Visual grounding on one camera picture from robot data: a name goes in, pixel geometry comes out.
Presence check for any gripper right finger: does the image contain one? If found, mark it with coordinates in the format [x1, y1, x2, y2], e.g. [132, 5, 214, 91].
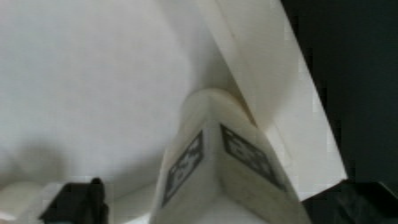
[302, 181, 398, 224]

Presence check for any white square tabletop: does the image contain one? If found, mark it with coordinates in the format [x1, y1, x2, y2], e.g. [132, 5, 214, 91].
[0, 0, 347, 224]

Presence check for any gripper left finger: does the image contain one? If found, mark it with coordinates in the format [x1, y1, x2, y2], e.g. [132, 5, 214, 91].
[40, 178, 109, 224]

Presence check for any white leg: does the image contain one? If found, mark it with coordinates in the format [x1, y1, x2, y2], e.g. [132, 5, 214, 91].
[150, 89, 311, 224]

